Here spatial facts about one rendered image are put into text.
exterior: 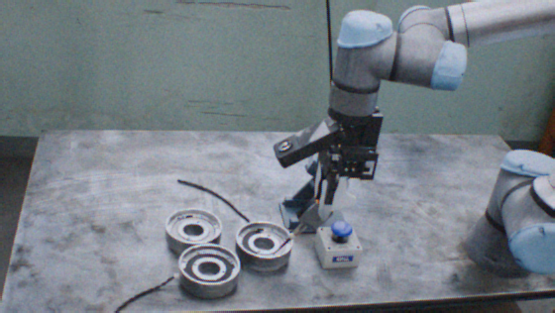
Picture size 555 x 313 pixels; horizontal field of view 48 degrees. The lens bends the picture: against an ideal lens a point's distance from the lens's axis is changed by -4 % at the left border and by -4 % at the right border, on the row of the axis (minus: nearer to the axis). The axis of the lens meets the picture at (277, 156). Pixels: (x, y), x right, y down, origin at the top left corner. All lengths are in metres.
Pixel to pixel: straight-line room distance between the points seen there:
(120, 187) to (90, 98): 1.48
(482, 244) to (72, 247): 0.78
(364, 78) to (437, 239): 0.50
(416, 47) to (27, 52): 2.02
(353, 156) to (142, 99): 1.86
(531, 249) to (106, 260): 0.73
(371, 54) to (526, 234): 0.40
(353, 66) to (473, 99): 2.27
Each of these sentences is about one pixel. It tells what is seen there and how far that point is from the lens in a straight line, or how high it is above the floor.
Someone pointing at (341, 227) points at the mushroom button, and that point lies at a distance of 1.19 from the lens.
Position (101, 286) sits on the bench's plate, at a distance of 1.14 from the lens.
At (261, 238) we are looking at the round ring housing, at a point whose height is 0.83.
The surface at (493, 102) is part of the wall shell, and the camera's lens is 3.27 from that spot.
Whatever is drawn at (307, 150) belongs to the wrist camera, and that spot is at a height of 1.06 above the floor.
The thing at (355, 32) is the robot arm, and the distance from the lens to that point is 0.95.
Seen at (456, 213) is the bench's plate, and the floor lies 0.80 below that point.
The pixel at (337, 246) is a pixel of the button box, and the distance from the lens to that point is 1.19.
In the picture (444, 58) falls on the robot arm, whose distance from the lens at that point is 0.97.
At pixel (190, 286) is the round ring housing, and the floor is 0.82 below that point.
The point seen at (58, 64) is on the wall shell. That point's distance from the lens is 2.76.
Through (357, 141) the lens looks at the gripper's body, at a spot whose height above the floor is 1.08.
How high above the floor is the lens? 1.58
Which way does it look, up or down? 31 degrees down
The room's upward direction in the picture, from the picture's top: 8 degrees clockwise
